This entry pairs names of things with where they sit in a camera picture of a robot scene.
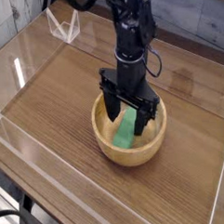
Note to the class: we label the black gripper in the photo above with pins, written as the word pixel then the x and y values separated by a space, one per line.
pixel 127 83

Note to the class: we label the green rectangular stick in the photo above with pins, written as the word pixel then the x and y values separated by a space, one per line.
pixel 123 138

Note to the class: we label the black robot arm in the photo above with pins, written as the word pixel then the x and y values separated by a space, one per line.
pixel 135 29

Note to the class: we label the wooden bowl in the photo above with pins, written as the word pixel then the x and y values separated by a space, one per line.
pixel 143 147

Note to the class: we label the clear acrylic enclosure wall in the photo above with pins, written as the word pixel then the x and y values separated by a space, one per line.
pixel 49 81

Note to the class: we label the black table leg bracket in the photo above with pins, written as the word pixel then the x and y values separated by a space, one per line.
pixel 26 205

